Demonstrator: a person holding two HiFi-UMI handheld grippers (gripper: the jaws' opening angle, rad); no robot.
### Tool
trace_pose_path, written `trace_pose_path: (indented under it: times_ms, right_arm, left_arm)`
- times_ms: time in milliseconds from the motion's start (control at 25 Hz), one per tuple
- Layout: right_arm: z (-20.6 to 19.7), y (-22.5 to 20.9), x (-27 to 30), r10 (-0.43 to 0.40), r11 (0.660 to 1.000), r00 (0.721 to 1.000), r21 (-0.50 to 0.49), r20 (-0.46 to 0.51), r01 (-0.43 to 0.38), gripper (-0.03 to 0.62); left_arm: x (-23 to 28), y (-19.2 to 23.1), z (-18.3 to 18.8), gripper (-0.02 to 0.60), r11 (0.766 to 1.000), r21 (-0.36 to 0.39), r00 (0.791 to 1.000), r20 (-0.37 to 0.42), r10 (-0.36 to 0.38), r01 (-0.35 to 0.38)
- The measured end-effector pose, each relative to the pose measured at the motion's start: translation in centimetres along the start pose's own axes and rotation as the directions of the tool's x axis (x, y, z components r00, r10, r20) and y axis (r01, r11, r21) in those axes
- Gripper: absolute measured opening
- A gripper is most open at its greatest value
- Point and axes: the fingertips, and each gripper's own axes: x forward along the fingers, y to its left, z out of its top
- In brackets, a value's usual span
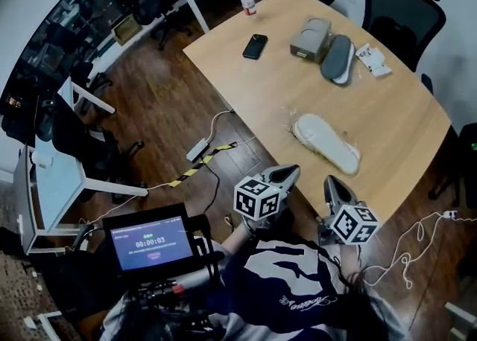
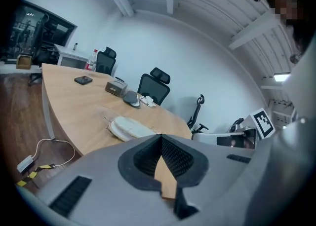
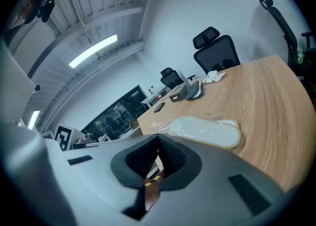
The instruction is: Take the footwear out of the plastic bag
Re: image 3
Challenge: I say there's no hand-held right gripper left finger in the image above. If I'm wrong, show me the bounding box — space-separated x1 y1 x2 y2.
0 122 161 226

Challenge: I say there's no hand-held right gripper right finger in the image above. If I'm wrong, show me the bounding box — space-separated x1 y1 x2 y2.
148 133 295 226

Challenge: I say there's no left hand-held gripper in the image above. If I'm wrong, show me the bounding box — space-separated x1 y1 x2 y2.
52 124 99 151

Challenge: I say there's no clear plastic wrap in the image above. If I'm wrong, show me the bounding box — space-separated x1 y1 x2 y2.
150 113 241 150

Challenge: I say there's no long ceiling light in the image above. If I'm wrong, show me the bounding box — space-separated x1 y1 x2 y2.
69 34 118 69
27 110 40 130

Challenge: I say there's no white desk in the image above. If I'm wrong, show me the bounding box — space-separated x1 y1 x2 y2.
140 86 171 109

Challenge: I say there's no gray cardboard box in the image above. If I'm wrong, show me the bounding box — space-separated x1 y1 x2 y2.
168 82 190 103

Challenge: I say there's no white printed packet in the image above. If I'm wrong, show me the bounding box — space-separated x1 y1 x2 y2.
202 70 226 85

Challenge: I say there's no black mesh office chair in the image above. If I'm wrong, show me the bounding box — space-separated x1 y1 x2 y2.
254 0 316 80
159 67 196 90
193 26 241 75

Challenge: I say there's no black head-mounted camera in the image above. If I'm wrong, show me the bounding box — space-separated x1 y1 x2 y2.
36 0 55 23

